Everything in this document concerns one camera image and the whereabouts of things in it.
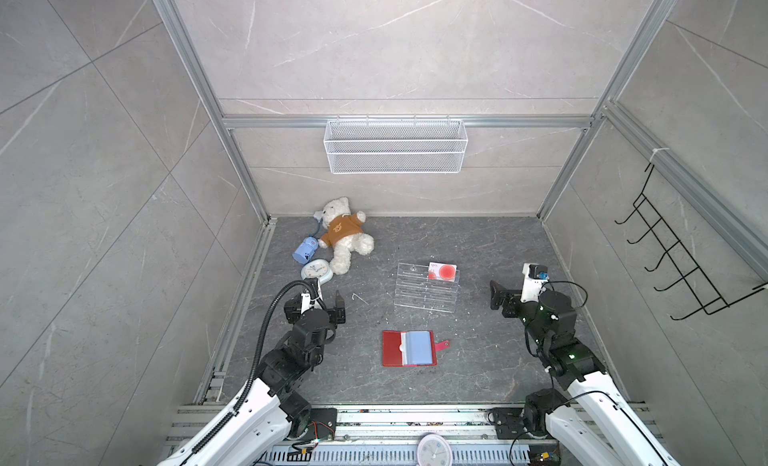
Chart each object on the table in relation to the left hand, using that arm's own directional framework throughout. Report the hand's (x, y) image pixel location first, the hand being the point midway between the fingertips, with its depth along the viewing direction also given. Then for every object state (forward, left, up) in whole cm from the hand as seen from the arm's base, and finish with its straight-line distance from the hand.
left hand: (318, 289), depth 76 cm
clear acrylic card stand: (+10, -27, -19) cm, 35 cm away
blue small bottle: (+25, +10, -15) cm, 31 cm away
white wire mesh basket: (+49, -22, +10) cm, 55 cm away
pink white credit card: (+11, -35, -11) cm, 38 cm away
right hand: (+1, -50, 0) cm, 50 cm away
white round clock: (-34, -28, -17) cm, 47 cm away
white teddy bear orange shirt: (+30, -4, -12) cm, 33 cm away
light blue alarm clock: (+18, +6, -18) cm, 26 cm away
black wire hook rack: (-14, -83, +14) cm, 85 cm away
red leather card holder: (-9, -24, -19) cm, 33 cm away
